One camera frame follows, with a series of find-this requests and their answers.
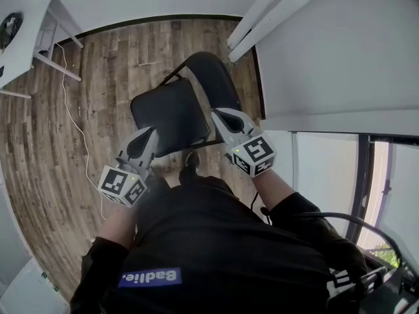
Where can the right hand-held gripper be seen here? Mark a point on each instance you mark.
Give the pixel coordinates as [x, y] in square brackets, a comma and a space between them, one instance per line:
[255, 152]

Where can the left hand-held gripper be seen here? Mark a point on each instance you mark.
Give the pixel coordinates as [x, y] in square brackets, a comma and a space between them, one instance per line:
[118, 182]

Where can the black folding chair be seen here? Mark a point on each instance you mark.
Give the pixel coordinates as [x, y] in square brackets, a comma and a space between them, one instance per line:
[170, 116]

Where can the person's left forearm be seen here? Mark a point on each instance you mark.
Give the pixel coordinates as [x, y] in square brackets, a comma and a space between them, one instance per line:
[118, 224]

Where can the person's right forearm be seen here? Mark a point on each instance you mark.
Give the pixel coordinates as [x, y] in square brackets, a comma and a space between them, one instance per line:
[271, 191]

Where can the person's black shoe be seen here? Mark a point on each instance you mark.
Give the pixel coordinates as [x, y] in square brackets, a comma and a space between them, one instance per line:
[191, 160]

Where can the person's black clothed torso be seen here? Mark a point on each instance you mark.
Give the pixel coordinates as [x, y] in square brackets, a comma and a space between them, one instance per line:
[222, 240]

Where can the white board panel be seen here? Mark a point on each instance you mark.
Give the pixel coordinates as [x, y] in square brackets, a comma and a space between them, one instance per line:
[337, 61]

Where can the white pole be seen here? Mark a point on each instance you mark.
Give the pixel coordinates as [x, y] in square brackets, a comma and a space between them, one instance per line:
[258, 8]
[278, 15]

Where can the white table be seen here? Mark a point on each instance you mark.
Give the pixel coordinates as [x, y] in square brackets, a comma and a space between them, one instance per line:
[23, 54]

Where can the black chest-mounted device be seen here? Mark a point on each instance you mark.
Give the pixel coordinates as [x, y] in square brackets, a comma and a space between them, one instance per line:
[366, 286]

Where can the dark round object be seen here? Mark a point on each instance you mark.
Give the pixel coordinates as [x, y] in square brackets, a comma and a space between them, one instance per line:
[10, 28]

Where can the black window frame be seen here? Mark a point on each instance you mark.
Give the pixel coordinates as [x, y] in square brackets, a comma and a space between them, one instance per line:
[363, 175]

